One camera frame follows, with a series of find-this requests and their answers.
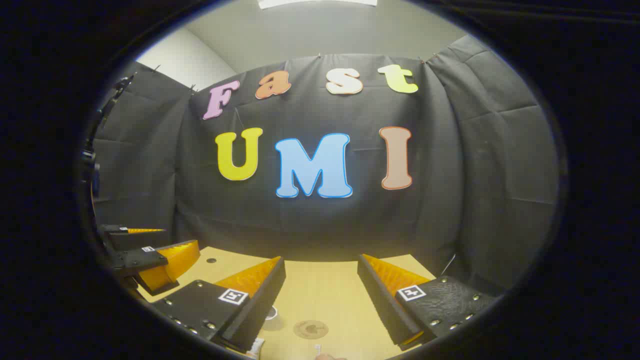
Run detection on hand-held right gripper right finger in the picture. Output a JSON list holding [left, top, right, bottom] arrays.
[[357, 253, 497, 351]]

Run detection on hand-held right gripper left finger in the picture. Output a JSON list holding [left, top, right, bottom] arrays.
[[149, 256, 287, 353]]

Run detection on round wooden coaster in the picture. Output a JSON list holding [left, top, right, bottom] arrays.
[[293, 320, 330, 340]]

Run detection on light wooden desktop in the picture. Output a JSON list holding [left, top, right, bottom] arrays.
[[137, 246, 441, 360]]

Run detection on ceiling light panel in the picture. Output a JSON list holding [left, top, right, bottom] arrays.
[[257, 0, 378, 10]]

